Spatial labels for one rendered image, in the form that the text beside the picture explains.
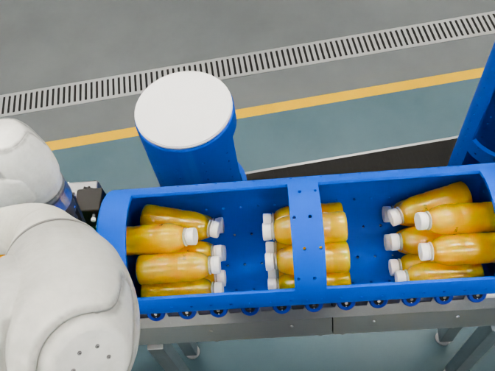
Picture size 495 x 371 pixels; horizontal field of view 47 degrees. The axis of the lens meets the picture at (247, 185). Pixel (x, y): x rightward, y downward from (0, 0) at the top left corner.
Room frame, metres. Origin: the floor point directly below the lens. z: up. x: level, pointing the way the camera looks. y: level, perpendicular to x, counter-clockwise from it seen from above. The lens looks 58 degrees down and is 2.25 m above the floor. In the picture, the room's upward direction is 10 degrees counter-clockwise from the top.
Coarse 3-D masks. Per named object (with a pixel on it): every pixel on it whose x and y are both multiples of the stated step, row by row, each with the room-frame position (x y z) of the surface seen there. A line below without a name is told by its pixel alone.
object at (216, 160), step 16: (224, 128) 0.96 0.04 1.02; (144, 144) 0.98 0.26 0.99; (208, 144) 0.92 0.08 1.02; (224, 144) 0.94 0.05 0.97; (160, 160) 0.94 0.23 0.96; (176, 160) 0.91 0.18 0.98; (192, 160) 0.91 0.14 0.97; (208, 160) 0.92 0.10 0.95; (224, 160) 0.94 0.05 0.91; (160, 176) 0.96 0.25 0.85; (176, 176) 0.92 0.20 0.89; (192, 176) 0.91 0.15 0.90; (208, 176) 0.91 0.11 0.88; (224, 176) 0.93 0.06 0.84; (240, 176) 1.08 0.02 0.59
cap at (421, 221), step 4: (420, 212) 0.55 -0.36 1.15; (424, 212) 0.55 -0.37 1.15; (416, 216) 0.54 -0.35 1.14; (420, 216) 0.54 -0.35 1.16; (424, 216) 0.53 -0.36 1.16; (416, 220) 0.54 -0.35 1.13; (420, 220) 0.53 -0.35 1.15; (424, 220) 0.53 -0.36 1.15; (428, 220) 0.53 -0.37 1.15; (416, 224) 0.53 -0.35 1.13; (420, 224) 0.52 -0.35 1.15; (424, 224) 0.52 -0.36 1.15; (428, 224) 0.52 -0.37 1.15; (416, 228) 0.52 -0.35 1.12; (420, 228) 0.52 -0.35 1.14; (424, 228) 0.51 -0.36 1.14
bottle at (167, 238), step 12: (132, 228) 0.63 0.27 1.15; (144, 228) 0.62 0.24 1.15; (156, 228) 0.61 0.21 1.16; (168, 228) 0.61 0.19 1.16; (180, 228) 0.60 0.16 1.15; (132, 240) 0.60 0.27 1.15; (144, 240) 0.59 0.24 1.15; (156, 240) 0.58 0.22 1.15; (168, 240) 0.58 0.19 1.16; (180, 240) 0.58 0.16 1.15; (132, 252) 0.58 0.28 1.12; (144, 252) 0.58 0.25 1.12; (156, 252) 0.57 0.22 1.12; (168, 252) 0.57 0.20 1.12
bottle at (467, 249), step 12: (444, 240) 0.48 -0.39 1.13; (456, 240) 0.48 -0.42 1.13; (468, 240) 0.47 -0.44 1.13; (480, 240) 0.47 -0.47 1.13; (492, 240) 0.46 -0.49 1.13; (432, 252) 0.47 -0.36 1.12; (444, 252) 0.46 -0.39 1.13; (456, 252) 0.45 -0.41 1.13; (468, 252) 0.45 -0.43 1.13; (480, 252) 0.44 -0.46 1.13; (492, 252) 0.44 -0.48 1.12; (444, 264) 0.44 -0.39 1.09; (456, 264) 0.44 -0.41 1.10; (468, 264) 0.44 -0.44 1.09
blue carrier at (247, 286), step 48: (144, 192) 0.68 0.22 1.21; (192, 192) 0.66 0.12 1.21; (240, 192) 0.71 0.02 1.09; (288, 192) 0.61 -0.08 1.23; (336, 192) 0.68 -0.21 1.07; (384, 192) 0.66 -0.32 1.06; (480, 192) 0.62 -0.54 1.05; (240, 240) 0.64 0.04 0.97; (240, 288) 0.52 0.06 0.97; (336, 288) 0.42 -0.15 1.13; (384, 288) 0.40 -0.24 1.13; (432, 288) 0.39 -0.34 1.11; (480, 288) 0.38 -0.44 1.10
